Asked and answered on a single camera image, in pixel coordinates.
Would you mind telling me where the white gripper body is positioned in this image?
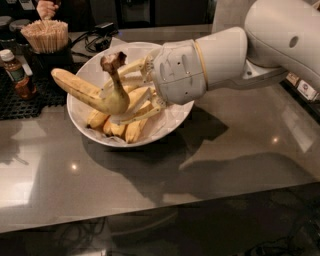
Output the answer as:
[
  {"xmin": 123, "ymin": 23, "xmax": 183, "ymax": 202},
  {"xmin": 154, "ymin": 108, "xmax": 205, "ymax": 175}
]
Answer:
[{"xmin": 149, "ymin": 40, "xmax": 207, "ymax": 105}]

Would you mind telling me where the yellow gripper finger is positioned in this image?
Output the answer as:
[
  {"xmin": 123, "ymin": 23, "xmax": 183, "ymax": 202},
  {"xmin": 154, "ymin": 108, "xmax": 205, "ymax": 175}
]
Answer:
[
  {"xmin": 101, "ymin": 56, "xmax": 153, "ymax": 89},
  {"xmin": 110, "ymin": 87, "xmax": 164, "ymax": 125}
]

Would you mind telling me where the yellow banana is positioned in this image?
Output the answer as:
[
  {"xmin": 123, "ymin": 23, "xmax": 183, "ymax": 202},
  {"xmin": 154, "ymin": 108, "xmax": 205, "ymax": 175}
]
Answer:
[
  {"xmin": 125, "ymin": 101, "xmax": 152, "ymax": 144},
  {"xmin": 51, "ymin": 52, "xmax": 130, "ymax": 115},
  {"xmin": 126, "ymin": 87, "xmax": 152, "ymax": 114},
  {"xmin": 87, "ymin": 110, "xmax": 109, "ymax": 130},
  {"xmin": 103, "ymin": 120, "xmax": 126, "ymax": 137}
]

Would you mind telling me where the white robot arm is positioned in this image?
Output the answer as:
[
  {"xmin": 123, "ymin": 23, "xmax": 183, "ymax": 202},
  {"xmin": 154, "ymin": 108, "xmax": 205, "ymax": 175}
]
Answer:
[{"xmin": 119, "ymin": 0, "xmax": 320, "ymax": 105}]

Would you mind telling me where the white bowl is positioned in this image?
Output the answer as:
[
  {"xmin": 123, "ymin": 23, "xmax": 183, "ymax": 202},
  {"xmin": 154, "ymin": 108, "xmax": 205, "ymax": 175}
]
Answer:
[{"xmin": 66, "ymin": 41, "xmax": 196, "ymax": 148}]

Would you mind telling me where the person hand in background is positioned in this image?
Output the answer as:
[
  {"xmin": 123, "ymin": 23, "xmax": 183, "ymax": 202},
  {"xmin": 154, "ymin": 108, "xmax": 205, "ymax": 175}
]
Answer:
[{"xmin": 36, "ymin": 0, "xmax": 59, "ymax": 20}]

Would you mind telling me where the black rubber mat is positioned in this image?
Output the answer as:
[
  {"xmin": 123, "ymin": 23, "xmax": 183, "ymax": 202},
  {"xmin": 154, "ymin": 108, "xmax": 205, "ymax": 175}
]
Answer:
[{"xmin": 0, "ymin": 67, "xmax": 67, "ymax": 120}]

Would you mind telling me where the clear acrylic sign holder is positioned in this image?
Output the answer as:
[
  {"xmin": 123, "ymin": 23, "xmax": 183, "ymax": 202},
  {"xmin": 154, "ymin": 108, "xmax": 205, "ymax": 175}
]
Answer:
[{"xmin": 212, "ymin": 0, "xmax": 256, "ymax": 33}]

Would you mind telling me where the black stirrer cup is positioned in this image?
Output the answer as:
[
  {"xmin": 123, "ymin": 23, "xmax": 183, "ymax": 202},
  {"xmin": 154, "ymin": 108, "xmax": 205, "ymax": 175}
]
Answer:
[{"xmin": 33, "ymin": 42, "xmax": 74, "ymax": 78}]

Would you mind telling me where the bundle of wooden stirrers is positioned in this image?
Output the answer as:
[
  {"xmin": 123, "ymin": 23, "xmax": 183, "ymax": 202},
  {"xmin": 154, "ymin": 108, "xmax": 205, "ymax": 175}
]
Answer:
[{"xmin": 21, "ymin": 19, "xmax": 69, "ymax": 53}]

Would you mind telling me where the small brown sauce bottle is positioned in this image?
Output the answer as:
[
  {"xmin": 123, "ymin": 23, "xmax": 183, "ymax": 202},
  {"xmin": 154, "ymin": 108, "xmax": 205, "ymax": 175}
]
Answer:
[{"xmin": 0, "ymin": 49, "xmax": 37, "ymax": 100}]

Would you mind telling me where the dark lidded jar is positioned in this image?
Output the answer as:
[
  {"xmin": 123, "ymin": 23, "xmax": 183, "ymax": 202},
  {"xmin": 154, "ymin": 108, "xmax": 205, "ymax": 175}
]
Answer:
[{"xmin": 9, "ymin": 19, "xmax": 31, "ymax": 45}]

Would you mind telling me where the black cables and adapter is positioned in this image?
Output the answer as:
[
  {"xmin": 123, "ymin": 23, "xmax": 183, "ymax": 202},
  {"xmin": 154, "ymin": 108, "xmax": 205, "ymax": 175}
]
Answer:
[{"xmin": 69, "ymin": 21, "xmax": 119, "ymax": 58}]

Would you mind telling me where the black wire condiment rack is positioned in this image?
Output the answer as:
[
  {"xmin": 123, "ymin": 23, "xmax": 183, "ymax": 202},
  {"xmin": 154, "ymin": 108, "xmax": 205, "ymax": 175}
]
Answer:
[{"xmin": 284, "ymin": 72, "xmax": 320, "ymax": 115}]

